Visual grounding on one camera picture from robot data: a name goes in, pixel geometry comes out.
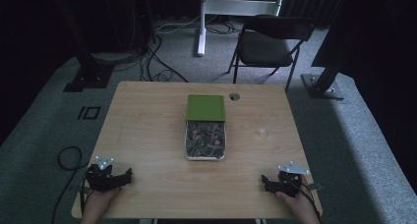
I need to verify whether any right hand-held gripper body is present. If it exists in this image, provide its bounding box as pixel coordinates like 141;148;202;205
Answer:
273;160;311;198

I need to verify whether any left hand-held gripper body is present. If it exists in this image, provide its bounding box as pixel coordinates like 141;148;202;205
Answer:
85;155;120;195

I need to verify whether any person's right hand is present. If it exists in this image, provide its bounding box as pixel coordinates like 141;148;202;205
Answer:
274;175;317;216

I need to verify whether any person's left hand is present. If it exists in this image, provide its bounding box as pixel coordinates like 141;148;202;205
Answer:
82;186;122;217

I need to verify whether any clear drawer tray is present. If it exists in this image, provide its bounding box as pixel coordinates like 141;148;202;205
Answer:
184;119;227;161

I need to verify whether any pile of dark triangular packets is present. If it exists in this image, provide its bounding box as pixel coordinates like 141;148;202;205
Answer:
186;120;226;158

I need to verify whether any green box lid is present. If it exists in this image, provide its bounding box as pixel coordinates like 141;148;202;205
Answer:
185;93;227;123

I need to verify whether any black metal stand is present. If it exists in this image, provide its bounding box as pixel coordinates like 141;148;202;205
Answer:
300;0;351;101
52;0;115;93

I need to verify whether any black folding chair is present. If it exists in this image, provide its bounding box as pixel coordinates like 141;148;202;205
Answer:
227;15;315;91

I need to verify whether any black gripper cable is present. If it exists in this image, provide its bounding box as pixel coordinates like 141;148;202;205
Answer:
50;145;92;224
296;182;323;220

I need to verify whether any bundle of floor cables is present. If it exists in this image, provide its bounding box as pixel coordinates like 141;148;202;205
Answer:
91;15;244;84

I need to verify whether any white metal stand frame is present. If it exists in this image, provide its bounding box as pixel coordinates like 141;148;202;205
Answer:
196;0;286;57

